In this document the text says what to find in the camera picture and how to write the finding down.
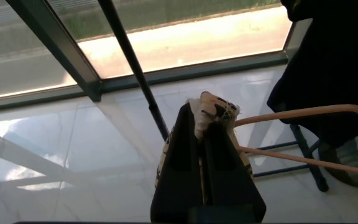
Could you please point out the window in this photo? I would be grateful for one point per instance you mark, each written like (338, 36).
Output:
(57, 46)

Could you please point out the black garment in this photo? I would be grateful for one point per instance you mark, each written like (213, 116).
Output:
(337, 62)

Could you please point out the cream printed garment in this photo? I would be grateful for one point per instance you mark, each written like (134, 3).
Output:
(211, 105)

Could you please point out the pink clothes hanger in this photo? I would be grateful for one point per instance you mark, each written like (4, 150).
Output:
(322, 109)

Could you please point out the black clothes rack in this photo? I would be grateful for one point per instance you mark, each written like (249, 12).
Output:
(129, 53)

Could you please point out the white laundry basket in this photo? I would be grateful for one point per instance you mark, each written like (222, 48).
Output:
(353, 155)

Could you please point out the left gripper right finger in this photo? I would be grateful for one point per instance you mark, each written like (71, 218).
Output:
(228, 186)

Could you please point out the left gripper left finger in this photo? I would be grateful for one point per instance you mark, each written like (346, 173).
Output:
(176, 186)

